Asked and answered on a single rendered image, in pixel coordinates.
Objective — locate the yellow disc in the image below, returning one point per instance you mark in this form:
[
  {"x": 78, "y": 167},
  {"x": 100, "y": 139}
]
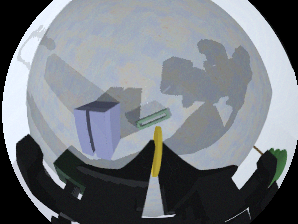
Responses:
[{"x": 157, "y": 157}]

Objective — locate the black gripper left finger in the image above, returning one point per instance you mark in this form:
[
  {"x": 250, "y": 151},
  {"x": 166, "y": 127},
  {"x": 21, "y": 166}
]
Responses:
[{"x": 129, "y": 181}]

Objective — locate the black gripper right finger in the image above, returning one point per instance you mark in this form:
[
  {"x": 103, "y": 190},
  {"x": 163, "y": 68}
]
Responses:
[{"x": 178, "y": 179}]

